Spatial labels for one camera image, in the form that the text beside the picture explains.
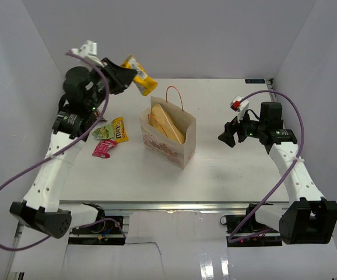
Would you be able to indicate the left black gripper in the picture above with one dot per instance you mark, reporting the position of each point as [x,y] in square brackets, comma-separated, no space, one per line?
[122,77]

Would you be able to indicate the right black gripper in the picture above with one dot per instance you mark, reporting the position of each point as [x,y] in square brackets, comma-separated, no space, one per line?
[230,129]

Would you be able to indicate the yellow snack bar wrapper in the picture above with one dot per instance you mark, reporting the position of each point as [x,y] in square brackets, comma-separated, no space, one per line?
[143,81]

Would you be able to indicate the brown chips bag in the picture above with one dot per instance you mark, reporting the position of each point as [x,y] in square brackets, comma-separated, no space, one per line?
[161,121]

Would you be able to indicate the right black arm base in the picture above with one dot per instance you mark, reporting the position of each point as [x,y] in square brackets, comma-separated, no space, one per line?
[254,234]

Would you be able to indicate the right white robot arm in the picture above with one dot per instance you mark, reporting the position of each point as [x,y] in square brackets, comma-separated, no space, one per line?
[310,217]

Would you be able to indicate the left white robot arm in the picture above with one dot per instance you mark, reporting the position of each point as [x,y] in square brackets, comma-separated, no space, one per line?
[39,209]

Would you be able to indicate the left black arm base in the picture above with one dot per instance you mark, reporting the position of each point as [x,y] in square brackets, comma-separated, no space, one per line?
[109,232]

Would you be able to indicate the beige paper bag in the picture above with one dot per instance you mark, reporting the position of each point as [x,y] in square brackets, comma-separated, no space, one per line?
[179,154]

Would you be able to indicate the purple candy wrapper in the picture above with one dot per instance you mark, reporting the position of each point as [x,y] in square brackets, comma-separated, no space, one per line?
[101,116]

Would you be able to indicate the light green snack packet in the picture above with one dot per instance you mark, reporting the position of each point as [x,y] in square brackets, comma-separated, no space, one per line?
[103,133]

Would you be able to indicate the yellow m&m's packet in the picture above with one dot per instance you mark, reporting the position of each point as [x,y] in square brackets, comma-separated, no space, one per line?
[120,134]

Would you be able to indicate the right blue label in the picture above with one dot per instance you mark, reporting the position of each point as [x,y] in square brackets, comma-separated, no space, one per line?
[255,81]

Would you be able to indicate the pink candy packet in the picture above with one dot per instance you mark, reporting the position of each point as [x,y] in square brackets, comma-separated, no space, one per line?
[103,147]

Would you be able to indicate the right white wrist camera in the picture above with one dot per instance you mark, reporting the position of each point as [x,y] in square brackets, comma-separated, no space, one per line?
[239,106]

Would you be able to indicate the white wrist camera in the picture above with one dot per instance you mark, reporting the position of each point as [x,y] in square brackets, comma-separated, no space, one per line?
[88,51]
[239,106]

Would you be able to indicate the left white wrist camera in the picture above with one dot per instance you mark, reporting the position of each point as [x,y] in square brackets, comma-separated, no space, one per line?
[88,51]

